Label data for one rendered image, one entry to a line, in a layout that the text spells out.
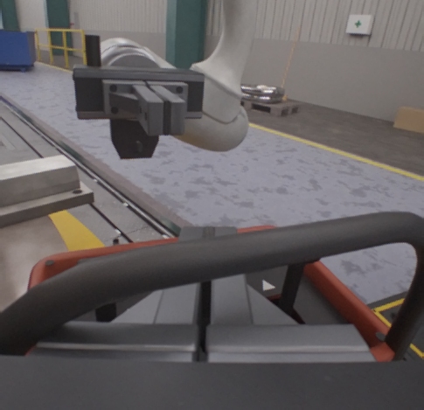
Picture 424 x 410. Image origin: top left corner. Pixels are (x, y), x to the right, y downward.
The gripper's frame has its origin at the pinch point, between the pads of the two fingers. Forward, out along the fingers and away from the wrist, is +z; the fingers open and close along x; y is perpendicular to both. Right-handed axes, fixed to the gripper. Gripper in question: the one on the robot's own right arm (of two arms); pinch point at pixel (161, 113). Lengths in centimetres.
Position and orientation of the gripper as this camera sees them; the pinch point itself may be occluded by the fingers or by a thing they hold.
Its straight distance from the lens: 25.6
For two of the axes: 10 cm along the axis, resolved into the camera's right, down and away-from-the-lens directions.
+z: 3.5, 4.4, -8.2
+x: 9.3, -0.9, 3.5
